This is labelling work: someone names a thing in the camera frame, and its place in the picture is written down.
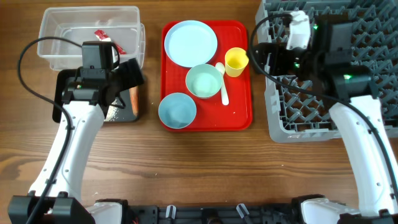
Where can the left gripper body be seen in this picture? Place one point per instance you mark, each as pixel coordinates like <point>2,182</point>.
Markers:
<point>126,76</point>

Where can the green bowl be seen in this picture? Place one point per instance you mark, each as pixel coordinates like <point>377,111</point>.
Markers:
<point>203,81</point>

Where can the orange carrot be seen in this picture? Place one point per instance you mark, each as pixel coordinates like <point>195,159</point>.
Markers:
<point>134,98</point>

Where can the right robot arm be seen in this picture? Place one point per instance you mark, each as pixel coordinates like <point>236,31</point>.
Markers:
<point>322,54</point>

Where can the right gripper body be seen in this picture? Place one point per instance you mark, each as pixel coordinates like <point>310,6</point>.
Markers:
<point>283,62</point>

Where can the light blue plate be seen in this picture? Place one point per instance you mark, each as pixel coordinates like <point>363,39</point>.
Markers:
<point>190,43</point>

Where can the yellow plastic cup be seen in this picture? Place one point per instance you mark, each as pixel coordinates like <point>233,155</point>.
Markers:
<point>236,61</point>

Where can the white rice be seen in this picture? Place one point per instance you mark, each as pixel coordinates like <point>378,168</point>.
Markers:
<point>114,114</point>

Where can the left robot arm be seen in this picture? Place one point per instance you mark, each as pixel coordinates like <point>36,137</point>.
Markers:
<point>83,98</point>

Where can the light blue bowl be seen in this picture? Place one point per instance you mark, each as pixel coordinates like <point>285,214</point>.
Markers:
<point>177,110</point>

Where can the white plastic spoon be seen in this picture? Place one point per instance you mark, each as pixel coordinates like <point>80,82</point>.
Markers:
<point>224,94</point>

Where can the clear plastic bin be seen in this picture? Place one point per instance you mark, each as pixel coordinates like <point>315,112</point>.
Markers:
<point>78,24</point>

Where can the black plastic bin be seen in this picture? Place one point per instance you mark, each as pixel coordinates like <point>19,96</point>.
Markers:
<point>124,112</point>

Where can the grey dishwasher rack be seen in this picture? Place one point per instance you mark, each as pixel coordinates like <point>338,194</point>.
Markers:
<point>296,117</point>

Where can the red snack wrapper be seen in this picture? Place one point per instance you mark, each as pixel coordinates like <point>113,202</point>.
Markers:
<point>104,37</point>

